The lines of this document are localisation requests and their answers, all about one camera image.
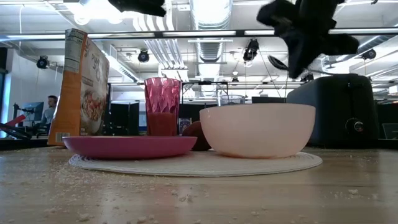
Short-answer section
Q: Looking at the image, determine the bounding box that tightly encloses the silver ventilation duct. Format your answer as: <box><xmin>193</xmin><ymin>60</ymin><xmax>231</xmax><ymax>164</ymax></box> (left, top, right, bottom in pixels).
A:
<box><xmin>190</xmin><ymin>0</ymin><xmax>234</xmax><ymax>63</ymax></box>

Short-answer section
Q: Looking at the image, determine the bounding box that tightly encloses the black cabinet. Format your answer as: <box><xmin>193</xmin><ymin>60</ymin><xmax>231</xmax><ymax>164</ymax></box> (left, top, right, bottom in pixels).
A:
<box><xmin>109</xmin><ymin>100</ymin><xmax>141</xmax><ymax>136</ymax></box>

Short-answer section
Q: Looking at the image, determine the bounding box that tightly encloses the white round woven placemat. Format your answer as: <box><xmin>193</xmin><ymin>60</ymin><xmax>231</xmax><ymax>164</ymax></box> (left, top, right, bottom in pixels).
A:
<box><xmin>68</xmin><ymin>144</ymin><xmax>323</xmax><ymax>178</ymax></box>

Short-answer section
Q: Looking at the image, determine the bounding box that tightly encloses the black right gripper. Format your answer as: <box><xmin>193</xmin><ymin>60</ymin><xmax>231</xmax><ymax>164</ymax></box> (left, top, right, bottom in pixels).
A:
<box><xmin>256</xmin><ymin>0</ymin><xmax>360</xmax><ymax>80</ymax></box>

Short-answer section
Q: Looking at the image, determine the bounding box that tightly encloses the black two-slot toaster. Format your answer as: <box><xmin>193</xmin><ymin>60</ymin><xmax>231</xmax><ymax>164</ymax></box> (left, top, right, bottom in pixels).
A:
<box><xmin>285</xmin><ymin>73</ymin><xmax>381</xmax><ymax>148</ymax></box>

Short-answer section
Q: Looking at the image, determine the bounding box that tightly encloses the pale pink bowl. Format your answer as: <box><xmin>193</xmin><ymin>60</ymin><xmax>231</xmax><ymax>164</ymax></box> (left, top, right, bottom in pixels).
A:
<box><xmin>199</xmin><ymin>103</ymin><xmax>317</xmax><ymax>160</ymax></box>

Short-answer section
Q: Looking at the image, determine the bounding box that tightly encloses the magenta plastic plate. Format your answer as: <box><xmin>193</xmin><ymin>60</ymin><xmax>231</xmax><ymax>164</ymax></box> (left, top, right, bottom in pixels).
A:
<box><xmin>62</xmin><ymin>135</ymin><xmax>199</xmax><ymax>161</ymax></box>

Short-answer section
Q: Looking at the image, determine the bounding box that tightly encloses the person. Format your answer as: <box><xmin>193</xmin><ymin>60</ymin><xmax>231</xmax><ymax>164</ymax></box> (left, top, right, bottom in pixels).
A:
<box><xmin>39</xmin><ymin>95</ymin><xmax>60</xmax><ymax>133</ymax></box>

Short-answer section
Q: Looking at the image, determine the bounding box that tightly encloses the computer monitor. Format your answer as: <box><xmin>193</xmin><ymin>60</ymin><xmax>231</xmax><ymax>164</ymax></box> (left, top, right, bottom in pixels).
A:
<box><xmin>21</xmin><ymin>101</ymin><xmax>45</xmax><ymax>123</ymax></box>

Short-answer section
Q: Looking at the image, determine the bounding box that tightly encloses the blue handled spoon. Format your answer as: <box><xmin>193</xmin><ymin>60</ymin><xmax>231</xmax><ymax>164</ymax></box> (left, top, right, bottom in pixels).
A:
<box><xmin>267</xmin><ymin>55</ymin><xmax>293</xmax><ymax>75</ymax></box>

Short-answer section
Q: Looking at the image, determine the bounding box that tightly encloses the pumpkin cereal box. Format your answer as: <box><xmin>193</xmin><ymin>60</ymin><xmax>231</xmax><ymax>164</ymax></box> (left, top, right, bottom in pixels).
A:
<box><xmin>47</xmin><ymin>27</ymin><xmax>111</xmax><ymax>147</ymax></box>

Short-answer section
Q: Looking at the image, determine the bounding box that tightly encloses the red apple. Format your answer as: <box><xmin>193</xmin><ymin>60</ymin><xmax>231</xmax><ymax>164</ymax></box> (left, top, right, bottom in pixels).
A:
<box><xmin>182</xmin><ymin>120</ymin><xmax>213</xmax><ymax>152</ymax></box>

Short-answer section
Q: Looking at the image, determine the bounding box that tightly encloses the red faceted plastic tumbler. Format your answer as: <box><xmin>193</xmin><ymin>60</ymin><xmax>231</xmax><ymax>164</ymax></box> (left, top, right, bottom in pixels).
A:
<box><xmin>143</xmin><ymin>77</ymin><xmax>182</xmax><ymax>138</ymax></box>

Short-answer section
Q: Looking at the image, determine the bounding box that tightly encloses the clear drinking glass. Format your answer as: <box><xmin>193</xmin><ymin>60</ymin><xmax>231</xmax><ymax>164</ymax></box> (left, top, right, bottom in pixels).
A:
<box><xmin>218</xmin><ymin>94</ymin><xmax>247</xmax><ymax>107</ymax></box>

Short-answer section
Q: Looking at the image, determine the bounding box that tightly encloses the red bar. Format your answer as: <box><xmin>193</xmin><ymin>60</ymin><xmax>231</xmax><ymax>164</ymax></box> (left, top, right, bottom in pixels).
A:
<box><xmin>5</xmin><ymin>114</ymin><xmax>28</xmax><ymax>128</ymax></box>

